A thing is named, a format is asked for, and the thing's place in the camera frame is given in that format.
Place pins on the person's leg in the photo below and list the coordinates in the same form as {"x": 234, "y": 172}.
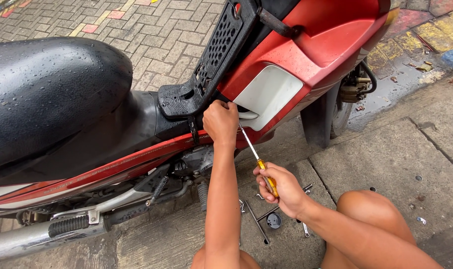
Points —
{"x": 376, "y": 213}
{"x": 249, "y": 261}

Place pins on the dry leaf litter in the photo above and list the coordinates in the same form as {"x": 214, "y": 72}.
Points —
{"x": 424, "y": 67}

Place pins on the black rubber rider footpeg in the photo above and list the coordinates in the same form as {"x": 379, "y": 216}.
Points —
{"x": 203, "y": 196}

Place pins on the person's left leg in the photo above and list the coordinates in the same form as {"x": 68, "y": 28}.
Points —
{"x": 249, "y": 261}

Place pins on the black rubber passenger footpeg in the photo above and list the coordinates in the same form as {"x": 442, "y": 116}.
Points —
{"x": 67, "y": 225}

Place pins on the chrome exhaust pipe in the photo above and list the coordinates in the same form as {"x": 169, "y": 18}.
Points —
{"x": 21, "y": 241}

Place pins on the person's right hand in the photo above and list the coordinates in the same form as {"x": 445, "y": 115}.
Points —
{"x": 290, "y": 194}

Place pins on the person's left fingers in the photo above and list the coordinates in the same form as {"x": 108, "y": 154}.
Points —
{"x": 223, "y": 105}

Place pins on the person's right leg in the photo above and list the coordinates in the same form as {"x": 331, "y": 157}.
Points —
{"x": 376, "y": 213}

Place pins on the brass brake caliper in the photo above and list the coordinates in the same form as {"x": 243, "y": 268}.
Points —
{"x": 353, "y": 87}

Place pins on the white fairing panel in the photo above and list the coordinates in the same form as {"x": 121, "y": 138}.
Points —
{"x": 267, "y": 93}

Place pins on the black front fender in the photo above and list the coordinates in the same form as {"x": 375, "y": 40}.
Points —
{"x": 318, "y": 119}

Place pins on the small white wrapper scrap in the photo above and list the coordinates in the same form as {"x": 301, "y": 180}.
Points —
{"x": 421, "y": 220}

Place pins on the black motorcycle seat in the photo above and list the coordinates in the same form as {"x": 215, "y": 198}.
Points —
{"x": 51, "y": 97}

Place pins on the black perforated centre rack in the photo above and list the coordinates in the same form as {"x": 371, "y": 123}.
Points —
{"x": 219, "y": 52}

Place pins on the person's right fingers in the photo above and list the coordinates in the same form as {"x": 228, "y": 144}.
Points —
{"x": 261, "y": 183}

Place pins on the black round cap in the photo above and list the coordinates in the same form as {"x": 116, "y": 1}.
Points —
{"x": 274, "y": 221}

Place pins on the black three-way socket wrench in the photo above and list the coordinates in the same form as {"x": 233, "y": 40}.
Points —
{"x": 258, "y": 226}

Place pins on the grey engine casing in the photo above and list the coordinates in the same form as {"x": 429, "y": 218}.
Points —
{"x": 194, "y": 160}

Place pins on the red motorcycle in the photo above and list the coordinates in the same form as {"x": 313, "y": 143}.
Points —
{"x": 323, "y": 45}

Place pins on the person's left hand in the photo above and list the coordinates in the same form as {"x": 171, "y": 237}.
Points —
{"x": 221, "y": 123}

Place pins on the front wheel tyre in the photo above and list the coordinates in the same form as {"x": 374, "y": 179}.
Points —
{"x": 341, "y": 119}

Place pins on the small silver spanner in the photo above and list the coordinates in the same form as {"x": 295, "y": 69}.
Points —
{"x": 242, "y": 206}
{"x": 305, "y": 230}

